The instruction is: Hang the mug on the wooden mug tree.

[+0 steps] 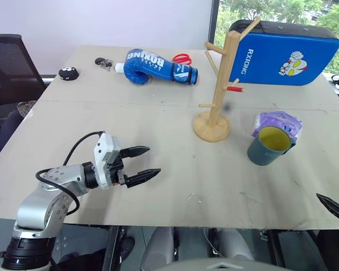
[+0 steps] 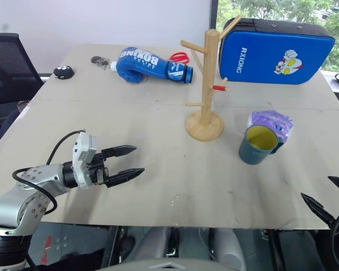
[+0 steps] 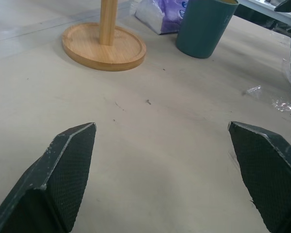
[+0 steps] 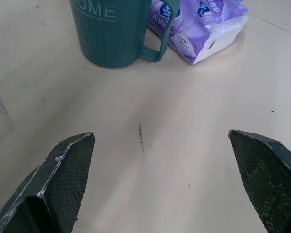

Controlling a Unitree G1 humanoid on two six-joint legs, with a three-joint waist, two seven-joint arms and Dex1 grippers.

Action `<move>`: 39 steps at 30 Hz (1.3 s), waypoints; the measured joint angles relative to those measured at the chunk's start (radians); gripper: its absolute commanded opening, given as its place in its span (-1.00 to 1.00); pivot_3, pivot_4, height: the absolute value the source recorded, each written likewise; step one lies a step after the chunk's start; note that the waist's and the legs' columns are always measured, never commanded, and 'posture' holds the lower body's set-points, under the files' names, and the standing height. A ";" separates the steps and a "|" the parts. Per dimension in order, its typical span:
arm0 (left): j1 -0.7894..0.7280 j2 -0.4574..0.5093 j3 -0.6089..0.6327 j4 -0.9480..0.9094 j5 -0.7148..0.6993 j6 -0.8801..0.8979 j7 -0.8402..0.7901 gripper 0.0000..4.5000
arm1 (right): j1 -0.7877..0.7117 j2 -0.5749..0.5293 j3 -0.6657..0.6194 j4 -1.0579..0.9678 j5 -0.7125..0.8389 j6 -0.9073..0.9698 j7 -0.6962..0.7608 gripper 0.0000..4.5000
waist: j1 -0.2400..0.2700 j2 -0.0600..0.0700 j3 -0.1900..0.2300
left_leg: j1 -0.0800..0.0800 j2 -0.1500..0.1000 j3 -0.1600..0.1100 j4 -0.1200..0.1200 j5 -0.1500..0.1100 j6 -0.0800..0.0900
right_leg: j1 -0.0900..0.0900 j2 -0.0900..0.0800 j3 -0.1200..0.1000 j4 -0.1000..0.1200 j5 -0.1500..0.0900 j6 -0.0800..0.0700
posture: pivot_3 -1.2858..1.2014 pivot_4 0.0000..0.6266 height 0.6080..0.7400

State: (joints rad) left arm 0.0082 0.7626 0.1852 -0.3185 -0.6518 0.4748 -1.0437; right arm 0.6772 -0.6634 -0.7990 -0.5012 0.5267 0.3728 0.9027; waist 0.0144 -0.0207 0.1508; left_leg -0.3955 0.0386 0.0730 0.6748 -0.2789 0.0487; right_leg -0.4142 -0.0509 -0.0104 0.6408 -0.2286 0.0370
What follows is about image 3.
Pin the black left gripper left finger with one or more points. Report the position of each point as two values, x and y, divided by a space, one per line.
63 174

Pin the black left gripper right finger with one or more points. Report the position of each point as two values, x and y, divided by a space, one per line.
269 174

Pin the wooden stand with round base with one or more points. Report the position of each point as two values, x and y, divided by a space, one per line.
104 43

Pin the teal cylindrical container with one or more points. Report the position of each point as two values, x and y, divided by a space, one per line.
203 29

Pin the crumpled clear plastic film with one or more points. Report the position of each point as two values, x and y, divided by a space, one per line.
282 103

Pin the clear plastic wrapper scrap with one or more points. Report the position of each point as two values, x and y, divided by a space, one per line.
253 90

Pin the small screw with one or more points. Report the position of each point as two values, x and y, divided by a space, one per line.
149 101

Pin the purple white tissue pack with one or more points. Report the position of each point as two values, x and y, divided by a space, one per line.
160 14

